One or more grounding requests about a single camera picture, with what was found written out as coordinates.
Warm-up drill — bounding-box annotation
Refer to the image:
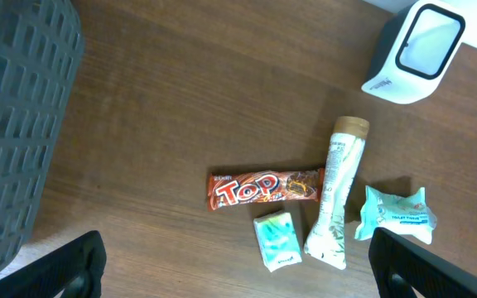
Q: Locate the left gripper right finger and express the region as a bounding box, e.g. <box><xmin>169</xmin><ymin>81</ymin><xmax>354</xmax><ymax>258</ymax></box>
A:
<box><xmin>369</xmin><ymin>228</ymin><xmax>477</xmax><ymax>298</ymax></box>

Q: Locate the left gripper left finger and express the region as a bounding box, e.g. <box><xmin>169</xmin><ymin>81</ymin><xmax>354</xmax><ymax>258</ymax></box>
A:
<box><xmin>0</xmin><ymin>230</ymin><xmax>107</xmax><ymax>298</ymax></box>

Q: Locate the mint green tissue roll pack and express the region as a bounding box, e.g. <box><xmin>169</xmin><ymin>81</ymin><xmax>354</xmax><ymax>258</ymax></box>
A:
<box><xmin>354</xmin><ymin>186</ymin><xmax>437</xmax><ymax>245</ymax></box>

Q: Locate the white tube with brown cap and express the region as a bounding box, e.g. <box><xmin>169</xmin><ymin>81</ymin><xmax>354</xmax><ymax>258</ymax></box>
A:
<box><xmin>304</xmin><ymin>116</ymin><xmax>369</xmax><ymax>270</ymax></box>

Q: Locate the small green tissue packet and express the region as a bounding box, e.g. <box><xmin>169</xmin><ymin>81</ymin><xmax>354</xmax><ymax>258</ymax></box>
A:
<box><xmin>253</xmin><ymin>211</ymin><xmax>302</xmax><ymax>272</ymax></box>

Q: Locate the red Top chocolate bar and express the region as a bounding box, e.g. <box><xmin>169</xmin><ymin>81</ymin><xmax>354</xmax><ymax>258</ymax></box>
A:
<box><xmin>207</xmin><ymin>168</ymin><xmax>325</xmax><ymax>211</ymax></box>

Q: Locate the white barcode scanner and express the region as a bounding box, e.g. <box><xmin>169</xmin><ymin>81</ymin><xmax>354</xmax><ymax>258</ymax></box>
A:
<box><xmin>361</xmin><ymin>0</ymin><xmax>466</xmax><ymax>104</ymax></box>

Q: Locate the grey plastic mesh basket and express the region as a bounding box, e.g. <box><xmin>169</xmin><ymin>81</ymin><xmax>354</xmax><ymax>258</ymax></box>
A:
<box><xmin>0</xmin><ymin>0</ymin><xmax>84</xmax><ymax>272</ymax></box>

